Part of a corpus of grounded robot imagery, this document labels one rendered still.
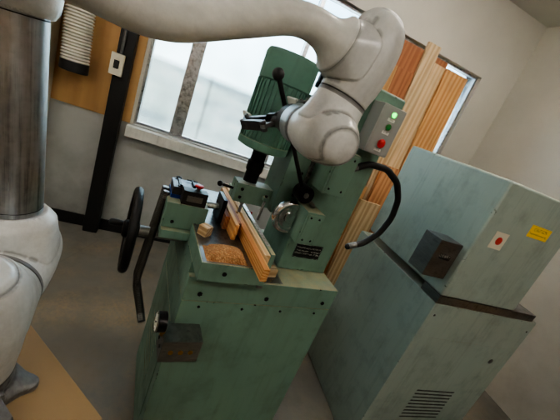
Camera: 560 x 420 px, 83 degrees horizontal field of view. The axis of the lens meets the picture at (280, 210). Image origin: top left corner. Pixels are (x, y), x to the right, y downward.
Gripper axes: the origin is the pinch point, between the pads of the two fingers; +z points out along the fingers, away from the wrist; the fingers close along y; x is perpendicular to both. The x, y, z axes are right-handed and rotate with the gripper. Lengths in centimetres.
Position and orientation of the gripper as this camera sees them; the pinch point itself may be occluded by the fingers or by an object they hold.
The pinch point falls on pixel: (268, 108)
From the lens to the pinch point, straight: 94.2
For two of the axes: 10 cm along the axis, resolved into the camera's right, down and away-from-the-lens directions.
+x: -2.2, -8.3, -5.1
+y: 9.1, -3.6, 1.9
